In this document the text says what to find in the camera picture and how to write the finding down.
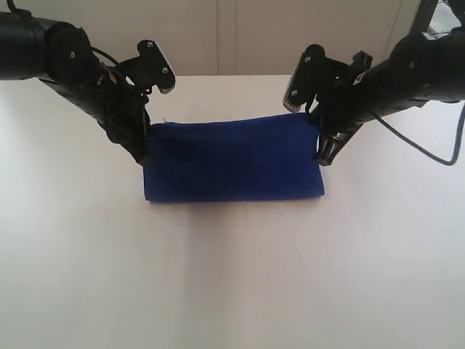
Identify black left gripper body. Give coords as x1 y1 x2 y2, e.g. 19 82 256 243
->
86 63 151 145

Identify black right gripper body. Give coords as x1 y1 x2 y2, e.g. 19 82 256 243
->
314 51 385 136

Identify blue towel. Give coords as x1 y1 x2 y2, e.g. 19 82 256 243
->
143 113 325 204

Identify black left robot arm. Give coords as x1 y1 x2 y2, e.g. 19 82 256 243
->
1 9 150 165

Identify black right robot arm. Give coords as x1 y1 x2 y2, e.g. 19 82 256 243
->
303 27 464 166

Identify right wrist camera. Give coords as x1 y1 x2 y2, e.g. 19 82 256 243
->
283 44 349 113

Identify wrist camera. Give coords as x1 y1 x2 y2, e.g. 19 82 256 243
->
118 40 176 94
283 44 349 113

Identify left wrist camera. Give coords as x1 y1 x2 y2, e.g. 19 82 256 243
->
118 40 176 94

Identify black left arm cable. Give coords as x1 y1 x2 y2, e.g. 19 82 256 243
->
7 0 153 106

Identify black window frame post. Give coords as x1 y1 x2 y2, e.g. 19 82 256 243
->
408 0 438 35

